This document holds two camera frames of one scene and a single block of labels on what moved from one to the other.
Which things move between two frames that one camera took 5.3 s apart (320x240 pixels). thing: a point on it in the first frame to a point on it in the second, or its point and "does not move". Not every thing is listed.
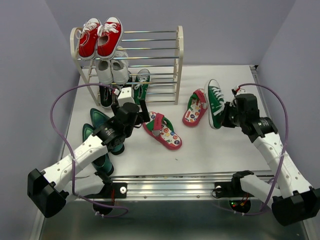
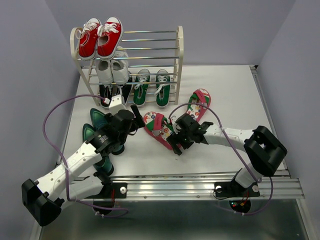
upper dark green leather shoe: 97,118 does not move
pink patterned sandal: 197,105 does not move
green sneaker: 141,84 does not move
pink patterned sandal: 162,128 does not move
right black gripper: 228,106 to 174,138
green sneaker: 215,103 to 163,88
